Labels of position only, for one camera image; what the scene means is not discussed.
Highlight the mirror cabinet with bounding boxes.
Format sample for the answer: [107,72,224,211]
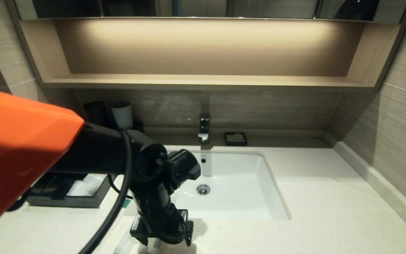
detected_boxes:
[14,0,406,24]

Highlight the white cup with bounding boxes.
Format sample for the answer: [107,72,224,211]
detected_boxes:
[111,102,134,130]

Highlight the white sink basin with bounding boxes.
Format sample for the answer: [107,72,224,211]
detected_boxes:
[125,150,291,221]

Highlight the green-label toothbrush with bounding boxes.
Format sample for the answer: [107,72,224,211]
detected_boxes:
[94,198,135,254]

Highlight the chrome faucet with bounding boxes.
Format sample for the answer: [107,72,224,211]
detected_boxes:
[198,114,211,145]

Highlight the black soap dish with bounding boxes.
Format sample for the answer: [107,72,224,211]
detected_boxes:
[224,132,248,147]

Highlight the black cup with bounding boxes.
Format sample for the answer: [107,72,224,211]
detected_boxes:
[83,101,108,127]

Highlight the white sachet with round pad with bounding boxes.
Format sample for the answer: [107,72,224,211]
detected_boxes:
[83,174,107,184]

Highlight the light wooden wall shelf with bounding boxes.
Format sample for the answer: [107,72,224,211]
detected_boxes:
[7,17,406,93]

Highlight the white flat sachet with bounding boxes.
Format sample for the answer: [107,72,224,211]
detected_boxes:
[67,180,99,197]

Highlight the long clear wrapped toothbrush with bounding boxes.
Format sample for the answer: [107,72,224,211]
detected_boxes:
[113,231,137,254]

